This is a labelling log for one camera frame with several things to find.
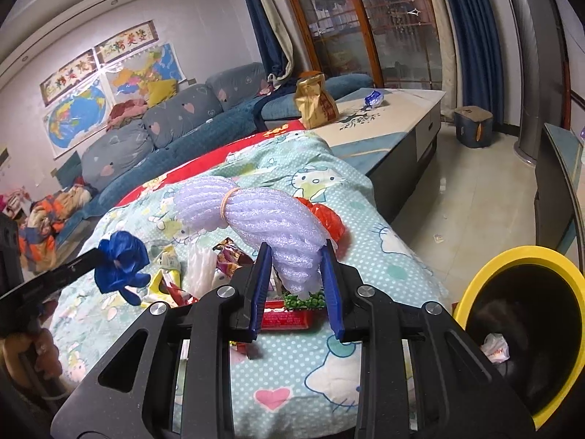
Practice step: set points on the blue storage stool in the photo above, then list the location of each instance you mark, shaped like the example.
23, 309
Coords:
473, 128

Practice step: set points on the blue white packet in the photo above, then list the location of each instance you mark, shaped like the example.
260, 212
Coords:
372, 99

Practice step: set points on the red snack packet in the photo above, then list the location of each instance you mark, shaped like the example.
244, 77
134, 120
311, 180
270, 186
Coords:
292, 318

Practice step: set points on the wooden framed glass door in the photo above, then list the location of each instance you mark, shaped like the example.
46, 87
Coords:
365, 23

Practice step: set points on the gold snack bag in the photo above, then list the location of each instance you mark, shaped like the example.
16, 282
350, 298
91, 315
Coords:
315, 103

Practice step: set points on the brown candy wrapper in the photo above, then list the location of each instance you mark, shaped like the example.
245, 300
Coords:
231, 256

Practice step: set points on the grey heart print cushion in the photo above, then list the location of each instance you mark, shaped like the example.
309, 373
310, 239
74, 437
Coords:
235, 84
119, 155
183, 114

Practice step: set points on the red mesh net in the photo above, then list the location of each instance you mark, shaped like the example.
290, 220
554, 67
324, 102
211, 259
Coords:
329, 222

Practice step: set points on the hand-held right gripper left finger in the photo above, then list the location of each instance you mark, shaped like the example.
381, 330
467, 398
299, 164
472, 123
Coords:
258, 292

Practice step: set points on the dark tv cabinet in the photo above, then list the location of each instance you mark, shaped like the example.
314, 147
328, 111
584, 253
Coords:
553, 201

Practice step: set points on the framed embroidery banner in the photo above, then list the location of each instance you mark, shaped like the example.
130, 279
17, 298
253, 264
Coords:
125, 42
68, 77

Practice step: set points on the world map poster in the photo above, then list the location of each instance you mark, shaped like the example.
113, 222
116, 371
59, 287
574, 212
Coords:
75, 119

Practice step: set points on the blue sofa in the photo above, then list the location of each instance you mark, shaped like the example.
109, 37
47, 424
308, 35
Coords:
192, 141

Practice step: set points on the person's left hand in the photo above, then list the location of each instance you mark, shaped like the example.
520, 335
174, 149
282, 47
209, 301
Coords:
45, 352

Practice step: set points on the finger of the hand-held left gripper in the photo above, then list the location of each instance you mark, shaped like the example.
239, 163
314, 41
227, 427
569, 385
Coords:
75, 267

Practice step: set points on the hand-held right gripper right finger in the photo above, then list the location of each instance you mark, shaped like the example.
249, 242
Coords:
331, 292

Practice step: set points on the yellow rimmed black bin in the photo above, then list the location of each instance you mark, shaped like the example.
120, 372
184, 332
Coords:
484, 279

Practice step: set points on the pile of colourful clothes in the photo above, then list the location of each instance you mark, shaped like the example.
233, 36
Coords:
50, 219

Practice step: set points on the white foam net bundle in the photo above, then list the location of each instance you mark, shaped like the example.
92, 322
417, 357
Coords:
265, 219

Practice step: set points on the crumpled white plastic bag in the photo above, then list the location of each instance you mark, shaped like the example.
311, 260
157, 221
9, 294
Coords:
496, 350

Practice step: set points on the red pink clothes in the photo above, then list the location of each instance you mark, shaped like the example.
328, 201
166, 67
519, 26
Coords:
128, 114

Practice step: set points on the grey coffee table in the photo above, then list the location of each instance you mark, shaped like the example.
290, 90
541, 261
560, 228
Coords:
397, 119

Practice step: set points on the small floor wrapper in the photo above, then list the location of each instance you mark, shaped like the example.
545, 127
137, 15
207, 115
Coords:
439, 238

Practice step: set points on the grey standing air conditioner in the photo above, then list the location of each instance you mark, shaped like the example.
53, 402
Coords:
523, 77

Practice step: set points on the yellow cloth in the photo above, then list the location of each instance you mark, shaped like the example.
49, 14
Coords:
161, 92

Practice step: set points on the yellow snack wrapper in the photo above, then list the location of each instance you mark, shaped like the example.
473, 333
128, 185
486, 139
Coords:
157, 283

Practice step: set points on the red foil wrapper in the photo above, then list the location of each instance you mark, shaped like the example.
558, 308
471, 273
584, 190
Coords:
183, 295

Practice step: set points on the blue rubber glove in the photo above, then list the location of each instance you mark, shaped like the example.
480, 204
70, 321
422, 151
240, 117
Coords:
119, 256

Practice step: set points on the country map poster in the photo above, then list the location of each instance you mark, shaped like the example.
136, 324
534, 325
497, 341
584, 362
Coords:
137, 71

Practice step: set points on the white plastic packaging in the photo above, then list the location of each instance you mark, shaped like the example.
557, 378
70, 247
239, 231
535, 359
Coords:
201, 270

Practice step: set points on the blue and beige curtain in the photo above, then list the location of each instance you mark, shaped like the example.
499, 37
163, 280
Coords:
265, 23

